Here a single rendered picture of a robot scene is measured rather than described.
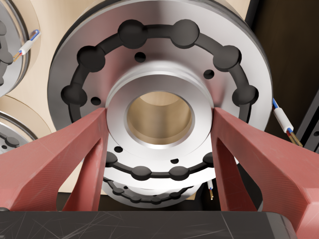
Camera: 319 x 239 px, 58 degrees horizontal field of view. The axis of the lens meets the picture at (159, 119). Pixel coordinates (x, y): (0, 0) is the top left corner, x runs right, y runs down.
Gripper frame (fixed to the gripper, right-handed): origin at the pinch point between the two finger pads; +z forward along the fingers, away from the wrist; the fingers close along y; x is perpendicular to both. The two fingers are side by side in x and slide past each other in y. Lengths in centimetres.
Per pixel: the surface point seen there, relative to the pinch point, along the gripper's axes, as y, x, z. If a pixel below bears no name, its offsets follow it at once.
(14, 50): 9.5, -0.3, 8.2
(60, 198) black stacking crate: 10.9, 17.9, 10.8
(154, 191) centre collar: 0.4, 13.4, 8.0
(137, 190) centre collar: 2.0, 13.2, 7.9
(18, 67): 9.6, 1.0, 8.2
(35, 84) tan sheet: 10.3, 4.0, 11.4
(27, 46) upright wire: 8.3, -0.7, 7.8
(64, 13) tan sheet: 6.8, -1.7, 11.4
